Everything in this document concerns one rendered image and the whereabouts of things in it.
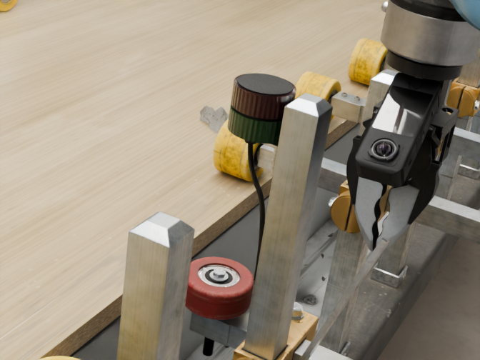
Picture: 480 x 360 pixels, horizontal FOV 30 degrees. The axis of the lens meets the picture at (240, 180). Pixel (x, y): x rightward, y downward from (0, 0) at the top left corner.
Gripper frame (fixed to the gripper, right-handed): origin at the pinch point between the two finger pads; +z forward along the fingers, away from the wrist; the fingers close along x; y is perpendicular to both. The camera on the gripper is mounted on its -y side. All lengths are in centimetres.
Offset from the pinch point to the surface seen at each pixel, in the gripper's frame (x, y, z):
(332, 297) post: 8.3, 17.9, 20.2
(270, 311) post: 7.2, -7.1, 7.6
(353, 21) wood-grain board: 43, 110, 11
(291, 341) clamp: 5.9, -2.5, 13.6
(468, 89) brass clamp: 7, 66, 4
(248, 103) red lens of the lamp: 12.5, -8.3, -14.1
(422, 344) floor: 13, 132, 101
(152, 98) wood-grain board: 50, 38, 11
